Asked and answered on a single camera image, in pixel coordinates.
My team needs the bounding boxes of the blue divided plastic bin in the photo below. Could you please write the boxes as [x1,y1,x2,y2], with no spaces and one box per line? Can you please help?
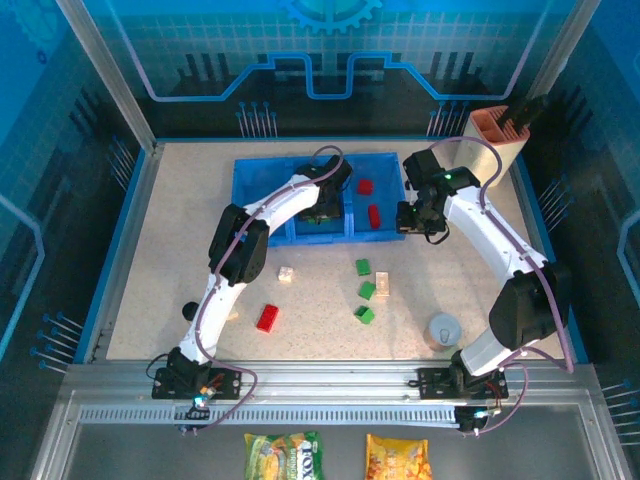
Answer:
[232,152,407,249]

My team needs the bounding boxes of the cream holder with pink rim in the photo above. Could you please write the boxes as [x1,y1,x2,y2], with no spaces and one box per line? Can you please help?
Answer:
[453,105,531,192]

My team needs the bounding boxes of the black tool in holder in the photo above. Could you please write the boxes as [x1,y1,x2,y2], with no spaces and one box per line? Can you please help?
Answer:
[499,93,551,137]

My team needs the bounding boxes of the tin can with pull tab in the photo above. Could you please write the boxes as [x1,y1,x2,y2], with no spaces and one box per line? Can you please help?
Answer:
[427,312,462,354]

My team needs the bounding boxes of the black connector box with LED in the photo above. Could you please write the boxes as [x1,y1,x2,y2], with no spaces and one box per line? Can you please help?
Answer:
[174,394,214,434]
[455,405,501,435]

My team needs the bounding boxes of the green snack bag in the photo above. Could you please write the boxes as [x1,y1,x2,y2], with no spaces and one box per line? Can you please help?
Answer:
[243,431,326,480]

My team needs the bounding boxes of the yellow snack bag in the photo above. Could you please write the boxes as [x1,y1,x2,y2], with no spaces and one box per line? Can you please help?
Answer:
[364,432,434,480]

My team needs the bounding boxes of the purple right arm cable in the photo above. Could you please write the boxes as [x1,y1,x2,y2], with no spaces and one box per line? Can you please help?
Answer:
[429,137,576,437]

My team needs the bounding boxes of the aluminium frame post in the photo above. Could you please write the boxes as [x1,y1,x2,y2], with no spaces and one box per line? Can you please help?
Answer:
[54,0,164,154]
[524,0,604,101]

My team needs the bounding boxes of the aluminium frame rail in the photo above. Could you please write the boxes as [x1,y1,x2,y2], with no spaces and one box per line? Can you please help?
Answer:
[64,360,599,401]

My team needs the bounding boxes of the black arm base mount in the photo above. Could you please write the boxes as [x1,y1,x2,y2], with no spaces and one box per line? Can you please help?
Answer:
[152,366,244,400]
[417,367,509,400]

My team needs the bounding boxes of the grey slotted cable duct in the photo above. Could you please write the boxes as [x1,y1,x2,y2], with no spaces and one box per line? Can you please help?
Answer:
[79,405,461,427]

